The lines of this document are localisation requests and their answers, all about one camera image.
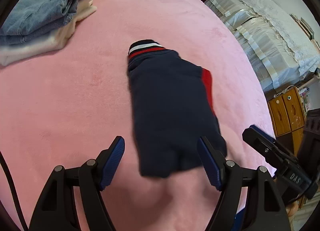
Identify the navy and red varsity jacket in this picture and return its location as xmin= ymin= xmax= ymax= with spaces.
xmin=127 ymin=39 xmax=227 ymax=178

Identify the person's right hand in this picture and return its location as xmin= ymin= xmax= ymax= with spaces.
xmin=286 ymin=201 xmax=299 ymax=217

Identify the black speaker box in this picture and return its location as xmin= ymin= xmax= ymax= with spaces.
xmin=303 ymin=109 xmax=319 ymax=171

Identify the wooden drawer cabinet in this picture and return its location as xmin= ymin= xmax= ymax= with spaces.
xmin=267 ymin=86 xmax=306 ymax=155

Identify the pink fleece bed blanket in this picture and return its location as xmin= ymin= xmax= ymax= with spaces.
xmin=1 ymin=0 xmax=273 ymax=230

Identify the stack of books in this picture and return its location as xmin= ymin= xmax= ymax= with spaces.
xmin=290 ymin=14 xmax=315 ymax=40

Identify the folded cream pink sweater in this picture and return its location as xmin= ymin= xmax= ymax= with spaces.
xmin=1 ymin=0 xmax=97 ymax=66

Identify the folded blue denim garment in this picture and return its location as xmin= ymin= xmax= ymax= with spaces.
xmin=1 ymin=0 xmax=80 ymax=46

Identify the black cable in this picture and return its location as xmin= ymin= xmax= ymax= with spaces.
xmin=0 ymin=150 xmax=28 ymax=231

